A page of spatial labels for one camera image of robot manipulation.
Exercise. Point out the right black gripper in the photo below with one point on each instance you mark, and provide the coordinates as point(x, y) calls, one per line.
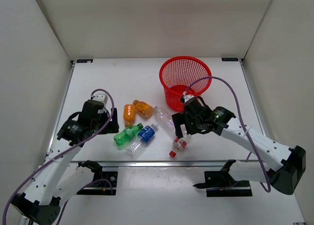
point(179, 119)

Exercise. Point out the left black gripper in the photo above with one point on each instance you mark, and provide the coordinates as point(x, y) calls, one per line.
point(113, 125)

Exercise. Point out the clear bottle red label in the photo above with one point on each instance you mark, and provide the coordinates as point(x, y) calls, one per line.
point(179, 145)

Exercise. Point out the large clear plastic bottle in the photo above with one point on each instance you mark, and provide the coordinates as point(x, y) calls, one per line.
point(164, 120)

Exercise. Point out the clear bottle blue label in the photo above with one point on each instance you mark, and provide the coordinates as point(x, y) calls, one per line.
point(140, 141)

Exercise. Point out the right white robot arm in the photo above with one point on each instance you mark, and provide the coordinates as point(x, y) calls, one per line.
point(279, 165)

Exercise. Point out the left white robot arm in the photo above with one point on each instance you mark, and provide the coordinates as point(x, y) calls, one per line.
point(46, 193)

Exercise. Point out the green plastic bottle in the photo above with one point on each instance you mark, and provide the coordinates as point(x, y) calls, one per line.
point(127, 134)

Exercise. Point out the orange juice bottle upright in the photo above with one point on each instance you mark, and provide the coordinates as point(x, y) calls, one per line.
point(129, 114)

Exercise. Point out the orange bottle patterned label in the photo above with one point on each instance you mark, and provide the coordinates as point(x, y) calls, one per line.
point(143, 108)

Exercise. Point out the red plastic mesh basket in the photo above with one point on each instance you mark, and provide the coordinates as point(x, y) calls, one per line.
point(177, 73)

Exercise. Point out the left black table label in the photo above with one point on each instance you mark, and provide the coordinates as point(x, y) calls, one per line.
point(84, 60)

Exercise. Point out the black table label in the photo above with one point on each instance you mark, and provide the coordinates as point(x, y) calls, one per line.
point(84, 60)
point(229, 59)

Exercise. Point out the right black table label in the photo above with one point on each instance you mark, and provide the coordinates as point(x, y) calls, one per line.
point(229, 59)

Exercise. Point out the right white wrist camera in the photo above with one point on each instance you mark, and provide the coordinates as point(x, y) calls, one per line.
point(186, 98)

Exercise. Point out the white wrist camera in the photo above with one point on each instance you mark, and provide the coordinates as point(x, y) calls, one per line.
point(100, 97)
point(186, 98)

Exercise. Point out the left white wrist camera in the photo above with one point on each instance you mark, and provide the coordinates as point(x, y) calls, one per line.
point(100, 97)

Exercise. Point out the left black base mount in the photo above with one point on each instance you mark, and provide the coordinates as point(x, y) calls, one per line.
point(103, 185)

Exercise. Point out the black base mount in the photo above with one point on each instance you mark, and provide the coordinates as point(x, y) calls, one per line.
point(103, 185)
point(221, 184)

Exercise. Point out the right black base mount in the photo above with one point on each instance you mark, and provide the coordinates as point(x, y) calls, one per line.
point(221, 184)

